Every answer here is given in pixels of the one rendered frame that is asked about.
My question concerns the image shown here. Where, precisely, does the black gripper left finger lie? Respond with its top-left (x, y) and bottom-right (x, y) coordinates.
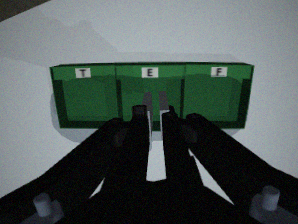
top-left (0, 92), bottom-right (153, 224)

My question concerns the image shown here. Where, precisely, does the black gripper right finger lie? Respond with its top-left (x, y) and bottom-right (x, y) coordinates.
top-left (159, 91), bottom-right (298, 224)

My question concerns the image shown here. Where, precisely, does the green rack of bins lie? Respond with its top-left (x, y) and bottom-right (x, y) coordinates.
top-left (49, 62), bottom-right (254, 132)

